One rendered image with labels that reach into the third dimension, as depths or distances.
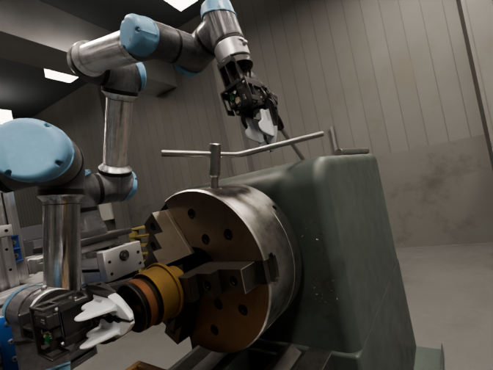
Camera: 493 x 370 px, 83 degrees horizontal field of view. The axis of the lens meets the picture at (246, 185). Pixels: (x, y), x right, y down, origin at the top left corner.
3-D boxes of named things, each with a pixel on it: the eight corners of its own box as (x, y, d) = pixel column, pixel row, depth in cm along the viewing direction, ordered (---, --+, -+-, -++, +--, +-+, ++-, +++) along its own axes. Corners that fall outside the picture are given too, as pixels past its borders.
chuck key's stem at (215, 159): (209, 203, 54) (210, 143, 53) (207, 201, 56) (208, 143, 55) (221, 202, 55) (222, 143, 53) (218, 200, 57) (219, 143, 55)
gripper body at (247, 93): (227, 119, 60) (209, 68, 61) (249, 122, 67) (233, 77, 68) (254, 100, 56) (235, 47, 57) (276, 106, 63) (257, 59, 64)
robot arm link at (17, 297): (50, 317, 60) (42, 277, 60) (72, 323, 54) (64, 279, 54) (3, 337, 54) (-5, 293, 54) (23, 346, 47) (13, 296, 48)
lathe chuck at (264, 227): (178, 301, 72) (177, 178, 68) (290, 354, 54) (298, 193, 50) (149, 318, 65) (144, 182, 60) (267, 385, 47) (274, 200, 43)
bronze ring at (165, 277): (153, 257, 52) (106, 277, 44) (189, 255, 47) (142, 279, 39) (165, 305, 52) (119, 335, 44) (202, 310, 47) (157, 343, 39)
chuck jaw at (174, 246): (194, 259, 58) (166, 213, 62) (207, 246, 56) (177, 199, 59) (150, 279, 49) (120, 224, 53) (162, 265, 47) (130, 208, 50)
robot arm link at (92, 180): (53, 214, 97) (45, 176, 97) (94, 207, 107) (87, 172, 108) (64, 211, 89) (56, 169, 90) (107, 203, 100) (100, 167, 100)
